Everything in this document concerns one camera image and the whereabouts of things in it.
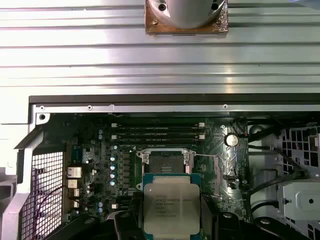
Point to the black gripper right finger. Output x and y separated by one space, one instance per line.
208 220

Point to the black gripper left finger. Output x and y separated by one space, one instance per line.
136 220

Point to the silver green CPU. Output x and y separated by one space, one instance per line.
171 205

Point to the CPU socket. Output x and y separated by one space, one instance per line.
165 162

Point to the black RAM slot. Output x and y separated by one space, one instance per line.
157 130
157 124
157 143
157 137

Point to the round silver coin battery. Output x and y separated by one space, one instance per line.
231 140

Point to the green motherboard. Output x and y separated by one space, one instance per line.
215 130

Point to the metal drive cage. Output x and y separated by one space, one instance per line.
300 197

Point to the black open PC case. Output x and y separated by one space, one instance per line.
150 108

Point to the square brown base plate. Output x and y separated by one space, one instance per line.
150 28

